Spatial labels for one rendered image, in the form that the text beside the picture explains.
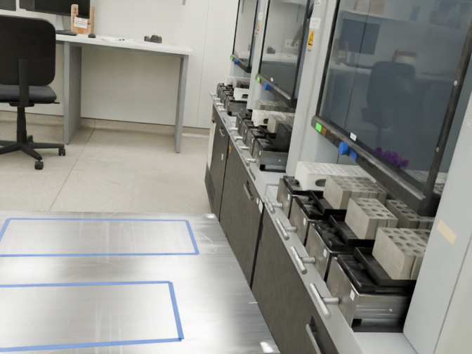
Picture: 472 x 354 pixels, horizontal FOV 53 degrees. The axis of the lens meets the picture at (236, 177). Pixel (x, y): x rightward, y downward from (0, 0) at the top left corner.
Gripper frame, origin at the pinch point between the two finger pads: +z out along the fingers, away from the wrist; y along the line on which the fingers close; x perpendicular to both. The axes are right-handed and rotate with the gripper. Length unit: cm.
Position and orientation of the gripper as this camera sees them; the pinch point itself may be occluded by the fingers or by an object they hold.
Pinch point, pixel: (17, 3)
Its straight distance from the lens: 112.1
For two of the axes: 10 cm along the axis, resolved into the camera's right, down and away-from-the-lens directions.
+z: -1.2, 9.4, 3.3
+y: 1.4, 3.4, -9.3
